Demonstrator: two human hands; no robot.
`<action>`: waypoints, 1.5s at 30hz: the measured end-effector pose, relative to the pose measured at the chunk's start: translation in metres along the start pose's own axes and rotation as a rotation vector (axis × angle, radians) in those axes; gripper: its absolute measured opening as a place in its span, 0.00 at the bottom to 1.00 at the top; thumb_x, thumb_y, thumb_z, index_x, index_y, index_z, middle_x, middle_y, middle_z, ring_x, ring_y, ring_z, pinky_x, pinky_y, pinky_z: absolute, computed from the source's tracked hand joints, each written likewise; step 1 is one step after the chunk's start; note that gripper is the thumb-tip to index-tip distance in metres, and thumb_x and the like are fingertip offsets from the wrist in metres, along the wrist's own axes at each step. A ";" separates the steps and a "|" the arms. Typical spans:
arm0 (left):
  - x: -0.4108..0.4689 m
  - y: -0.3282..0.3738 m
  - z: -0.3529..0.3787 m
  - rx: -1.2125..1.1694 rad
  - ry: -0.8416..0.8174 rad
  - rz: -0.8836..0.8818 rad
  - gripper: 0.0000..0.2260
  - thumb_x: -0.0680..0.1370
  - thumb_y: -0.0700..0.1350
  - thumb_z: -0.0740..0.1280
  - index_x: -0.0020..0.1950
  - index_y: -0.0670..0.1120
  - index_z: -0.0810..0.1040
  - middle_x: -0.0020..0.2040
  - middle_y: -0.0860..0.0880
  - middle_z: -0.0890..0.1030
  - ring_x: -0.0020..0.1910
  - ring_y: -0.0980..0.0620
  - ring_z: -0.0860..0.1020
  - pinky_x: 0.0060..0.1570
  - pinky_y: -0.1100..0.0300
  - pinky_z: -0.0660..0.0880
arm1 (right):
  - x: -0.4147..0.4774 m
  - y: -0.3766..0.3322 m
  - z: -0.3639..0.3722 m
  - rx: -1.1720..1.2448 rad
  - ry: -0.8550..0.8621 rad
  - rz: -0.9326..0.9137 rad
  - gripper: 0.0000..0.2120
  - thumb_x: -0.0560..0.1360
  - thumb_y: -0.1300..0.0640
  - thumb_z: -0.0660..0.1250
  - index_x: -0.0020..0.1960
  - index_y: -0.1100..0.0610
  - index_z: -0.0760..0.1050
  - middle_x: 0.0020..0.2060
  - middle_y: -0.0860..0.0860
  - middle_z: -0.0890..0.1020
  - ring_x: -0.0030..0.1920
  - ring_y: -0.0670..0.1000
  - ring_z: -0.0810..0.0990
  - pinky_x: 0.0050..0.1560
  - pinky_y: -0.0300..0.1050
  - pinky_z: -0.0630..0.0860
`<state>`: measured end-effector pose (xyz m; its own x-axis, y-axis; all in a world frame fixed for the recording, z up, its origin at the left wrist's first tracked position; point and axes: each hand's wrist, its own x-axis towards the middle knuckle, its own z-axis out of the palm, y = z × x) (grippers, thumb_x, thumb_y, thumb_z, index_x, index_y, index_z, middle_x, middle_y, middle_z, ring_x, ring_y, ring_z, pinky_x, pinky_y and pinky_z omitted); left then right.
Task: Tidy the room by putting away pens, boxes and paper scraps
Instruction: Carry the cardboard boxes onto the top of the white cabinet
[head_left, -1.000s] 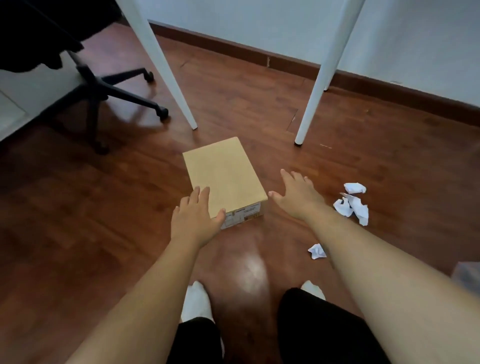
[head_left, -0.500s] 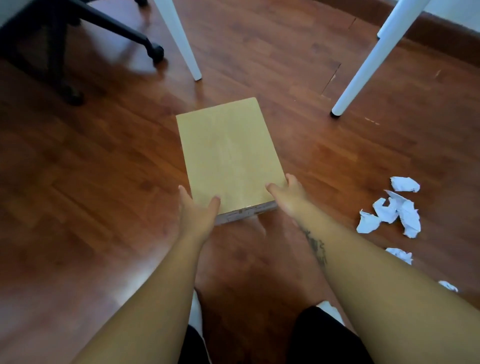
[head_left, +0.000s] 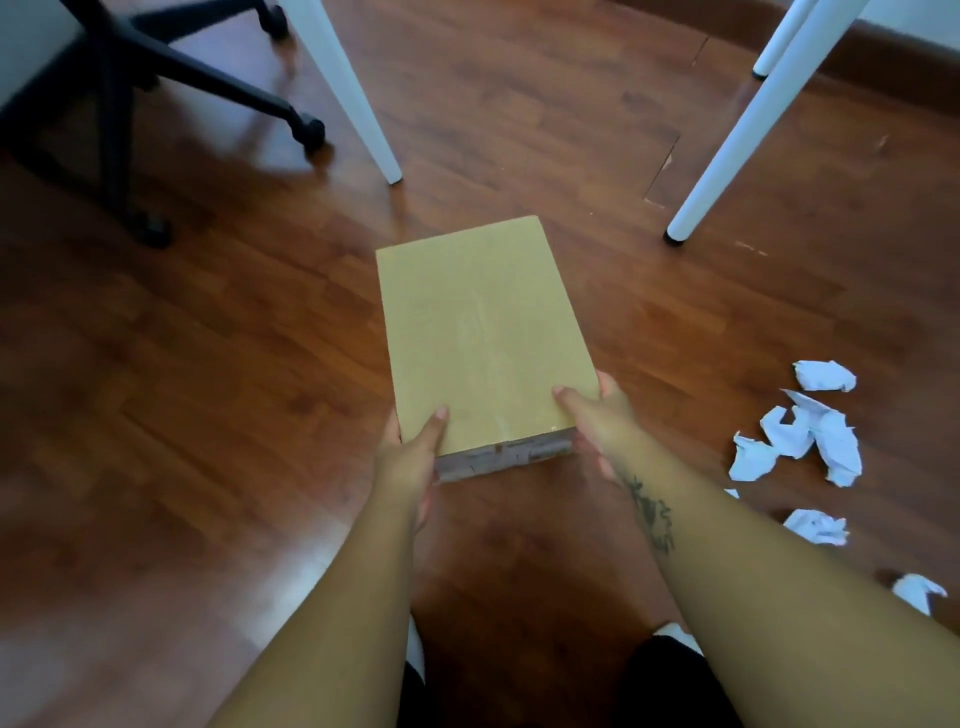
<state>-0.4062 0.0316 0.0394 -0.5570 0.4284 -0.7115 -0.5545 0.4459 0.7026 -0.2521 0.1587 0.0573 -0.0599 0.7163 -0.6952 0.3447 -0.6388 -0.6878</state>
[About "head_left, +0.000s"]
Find white table leg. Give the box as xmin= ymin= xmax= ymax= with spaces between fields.
xmin=663 ymin=0 xmax=873 ymax=248
xmin=277 ymin=0 xmax=405 ymax=186
xmin=751 ymin=0 xmax=820 ymax=81

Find person's left hand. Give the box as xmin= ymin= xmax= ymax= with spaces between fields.
xmin=373 ymin=405 xmax=451 ymax=534

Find person's black shorts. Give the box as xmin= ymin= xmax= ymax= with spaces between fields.
xmin=396 ymin=633 xmax=745 ymax=728

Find brown cardboard box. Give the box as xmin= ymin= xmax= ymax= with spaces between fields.
xmin=375 ymin=215 xmax=601 ymax=483

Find person's left forearm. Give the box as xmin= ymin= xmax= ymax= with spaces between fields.
xmin=206 ymin=483 xmax=438 ymax=728

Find person's right forearm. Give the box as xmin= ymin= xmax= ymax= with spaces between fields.
xmin=611 ymin=444 xmax=960 ymax=728

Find scattered crumpled white paper pieces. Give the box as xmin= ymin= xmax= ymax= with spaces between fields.
xmin=723 ymin=359 xmax=949 ymax=618

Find person's right hand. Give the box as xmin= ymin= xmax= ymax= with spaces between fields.
xmin=552 ymin=371 xmax=648 ymax=483

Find black office chair base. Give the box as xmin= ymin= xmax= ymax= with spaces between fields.
xmin=0 ymin=0 xmax=328 ymax=251

